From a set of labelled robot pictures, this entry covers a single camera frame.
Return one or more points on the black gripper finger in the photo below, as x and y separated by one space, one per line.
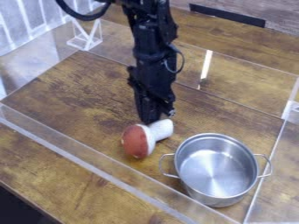
143 105
160 108

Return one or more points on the black bar on table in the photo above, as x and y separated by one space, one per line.
228 15

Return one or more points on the clear acrylic enclosure panel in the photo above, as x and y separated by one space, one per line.
147 189

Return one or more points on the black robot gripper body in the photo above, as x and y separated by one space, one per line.
153 75

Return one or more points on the plush mushroom brown white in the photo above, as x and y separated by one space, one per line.
139 137

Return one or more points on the clear acrylic triangle bracket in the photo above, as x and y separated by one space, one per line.
85 39

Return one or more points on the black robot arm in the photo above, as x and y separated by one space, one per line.
152 27

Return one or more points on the silver pot with handles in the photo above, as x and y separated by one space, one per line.
216 168

